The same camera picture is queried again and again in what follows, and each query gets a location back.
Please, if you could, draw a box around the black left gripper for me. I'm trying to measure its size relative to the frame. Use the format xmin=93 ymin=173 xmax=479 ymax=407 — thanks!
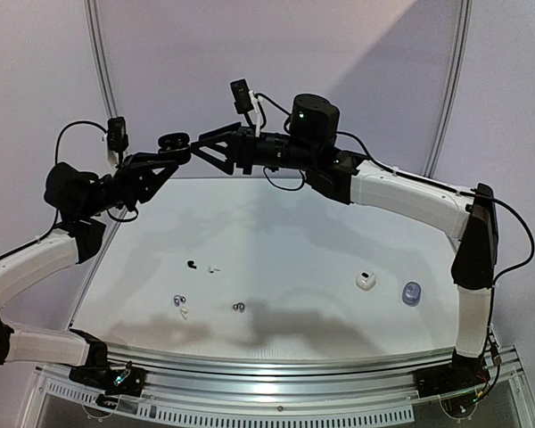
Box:
xmin=78 ymin=152 xmax=179 ymax=218

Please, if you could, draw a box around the black charging case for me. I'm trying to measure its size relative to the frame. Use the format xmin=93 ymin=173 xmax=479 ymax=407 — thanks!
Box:
xmin=157 ymin=132 xmax=190 ymax=152

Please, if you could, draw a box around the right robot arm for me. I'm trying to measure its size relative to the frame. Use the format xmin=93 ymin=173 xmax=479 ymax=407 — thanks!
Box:
xmin=191 ymin=94 xmax=498 ymax=389

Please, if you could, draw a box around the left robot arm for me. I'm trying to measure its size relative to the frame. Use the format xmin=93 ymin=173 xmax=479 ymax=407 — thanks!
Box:
xmin=0 ymin=145 xmax=191 ymax=387

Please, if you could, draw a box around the white charging case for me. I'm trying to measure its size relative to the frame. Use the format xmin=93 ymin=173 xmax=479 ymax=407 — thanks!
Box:
xmin=355 ymin=271 xmax=377 ymax=292

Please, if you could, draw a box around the translucent blue charging case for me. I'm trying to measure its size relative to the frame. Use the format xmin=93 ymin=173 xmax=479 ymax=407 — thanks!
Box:
xmin=401 ymin=282 xmax=422 ymax=307

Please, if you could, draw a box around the white earbud near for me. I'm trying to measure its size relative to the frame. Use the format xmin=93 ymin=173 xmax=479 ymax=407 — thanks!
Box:
xmin=179 ymin=307 xmax=189 ymax=319

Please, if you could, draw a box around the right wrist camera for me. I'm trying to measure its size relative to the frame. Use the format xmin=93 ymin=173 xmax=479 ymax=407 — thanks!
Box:
xmin=230 ymin=78 xmax=266 ymax=137

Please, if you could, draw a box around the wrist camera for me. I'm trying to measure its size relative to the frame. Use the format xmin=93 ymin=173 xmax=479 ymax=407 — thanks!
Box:
xmin=103 ymin=116 xmax=128 ymax=169
xmin=230 ymin=78 xmax=266 ymax=137

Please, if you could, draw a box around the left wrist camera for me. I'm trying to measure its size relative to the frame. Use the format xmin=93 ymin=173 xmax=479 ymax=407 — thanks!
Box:
xmin=103 ymin=116 xmax=128 ymax=169

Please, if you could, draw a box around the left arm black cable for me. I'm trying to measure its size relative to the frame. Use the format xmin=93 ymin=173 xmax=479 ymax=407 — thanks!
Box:
xmin=37 ymin=119 xmax=139 ymax=242

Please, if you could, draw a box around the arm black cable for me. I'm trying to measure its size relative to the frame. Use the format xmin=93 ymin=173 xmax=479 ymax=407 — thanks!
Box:
xmin=37 ymin=119 xmax=139 ymax=242
xmin=253 ymin=91 xmax=535 ymax=271

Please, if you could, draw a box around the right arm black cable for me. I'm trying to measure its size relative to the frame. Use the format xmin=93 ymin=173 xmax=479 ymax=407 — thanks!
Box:
xmin=253 ymin=91 xmax=535 ymax=271

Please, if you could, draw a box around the left aluminium corner post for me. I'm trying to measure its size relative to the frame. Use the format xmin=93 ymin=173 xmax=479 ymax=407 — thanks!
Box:
xmin=84 ymin=0 xmax=118 ymax=118

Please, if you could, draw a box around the aluminium corner post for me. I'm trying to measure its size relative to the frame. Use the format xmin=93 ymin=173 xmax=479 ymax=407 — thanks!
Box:
xmin=423 ymin=0 xmax=473 ymax=178
xmin=84 ymin=0 xmax=118 ymax=118

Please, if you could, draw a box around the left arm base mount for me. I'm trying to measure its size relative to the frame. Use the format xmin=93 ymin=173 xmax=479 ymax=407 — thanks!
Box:
xmin=69 ymin=361 xmax=148 ymax=406

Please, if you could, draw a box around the right aluminium corner post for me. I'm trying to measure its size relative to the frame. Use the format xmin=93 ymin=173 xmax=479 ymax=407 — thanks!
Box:
xmin=423 ymin=0 xmax=473 ymax=178

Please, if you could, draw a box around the perforated white cable tray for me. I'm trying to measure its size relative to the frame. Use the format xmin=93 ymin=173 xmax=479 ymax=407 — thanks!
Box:
xmin=34 ymin=380 xmax=416 ymax=427

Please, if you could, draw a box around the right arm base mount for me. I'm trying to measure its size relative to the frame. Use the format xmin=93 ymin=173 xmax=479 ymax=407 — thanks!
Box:
xmin=413 ymin=350 xmax=490 ymax=398

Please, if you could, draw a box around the aluminium front rail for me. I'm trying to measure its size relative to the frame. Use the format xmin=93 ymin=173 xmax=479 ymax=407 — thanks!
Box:
xmin=110 ymin=347 xmax=523 ymax=402

